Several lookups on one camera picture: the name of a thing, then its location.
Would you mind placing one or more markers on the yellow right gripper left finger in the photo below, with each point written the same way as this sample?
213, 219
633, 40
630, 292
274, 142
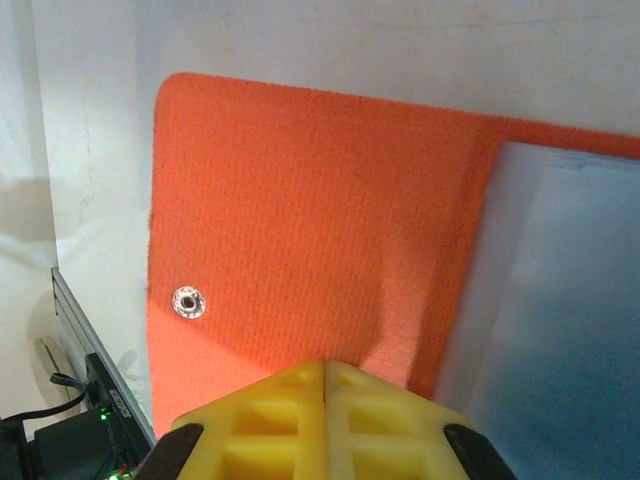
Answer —
270, 430

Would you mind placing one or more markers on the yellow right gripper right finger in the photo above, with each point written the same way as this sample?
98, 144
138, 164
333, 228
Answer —
390, 430

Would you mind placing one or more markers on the orange felt card holder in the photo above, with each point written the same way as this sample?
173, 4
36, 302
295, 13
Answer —
300, 225

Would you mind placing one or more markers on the black control box with LED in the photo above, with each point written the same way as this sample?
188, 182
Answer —
60, 445

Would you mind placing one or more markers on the wide aluminium base rail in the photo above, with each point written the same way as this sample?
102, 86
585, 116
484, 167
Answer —
75, 310

